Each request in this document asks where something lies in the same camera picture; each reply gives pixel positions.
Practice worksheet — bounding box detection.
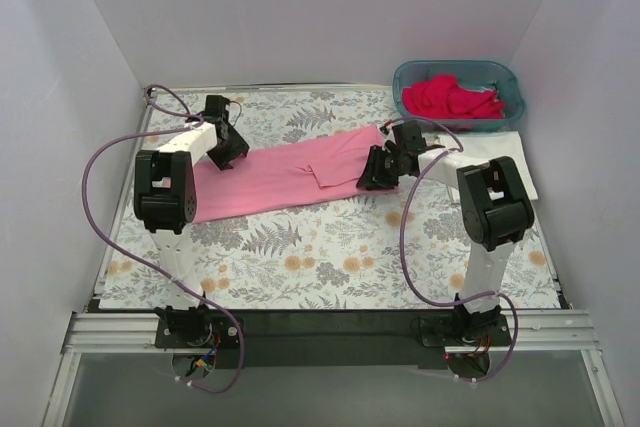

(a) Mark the pink t shirt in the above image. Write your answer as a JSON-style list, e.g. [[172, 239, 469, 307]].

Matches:
[[194, 125, 384, 223]]

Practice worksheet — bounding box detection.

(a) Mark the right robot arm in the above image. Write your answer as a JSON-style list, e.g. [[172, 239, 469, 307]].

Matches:
[[357, 117, 535, 339]]

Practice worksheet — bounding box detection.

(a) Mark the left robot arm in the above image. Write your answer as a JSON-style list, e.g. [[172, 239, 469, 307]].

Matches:
[[133, 95, 249, 347]]

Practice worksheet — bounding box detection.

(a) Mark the red t shirt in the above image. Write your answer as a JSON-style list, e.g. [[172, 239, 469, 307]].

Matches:
[[401, 75, 505, 120]]

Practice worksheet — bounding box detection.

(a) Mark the folded white t shirt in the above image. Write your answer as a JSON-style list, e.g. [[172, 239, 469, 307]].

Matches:
[[420, 131, 539, 204]]

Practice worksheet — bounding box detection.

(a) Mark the teal plastic basket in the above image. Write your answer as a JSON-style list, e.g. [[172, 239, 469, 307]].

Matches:
[[392, 59, 525, 132]]

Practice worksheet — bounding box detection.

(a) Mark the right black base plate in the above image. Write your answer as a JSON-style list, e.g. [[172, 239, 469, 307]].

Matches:
[[410, 312, 512, 348]]

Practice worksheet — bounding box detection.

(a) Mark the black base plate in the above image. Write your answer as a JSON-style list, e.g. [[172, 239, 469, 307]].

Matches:
[[410, 312, 512, 348], [154, 315, 239, 349]]

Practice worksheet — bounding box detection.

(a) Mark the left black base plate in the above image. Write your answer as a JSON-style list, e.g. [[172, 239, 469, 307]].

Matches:
[[154, 315, 239, 349]]

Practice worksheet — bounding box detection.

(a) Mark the aluminium frame rail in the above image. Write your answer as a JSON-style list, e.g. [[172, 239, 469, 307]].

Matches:
[[44, 310, 624, 426]]

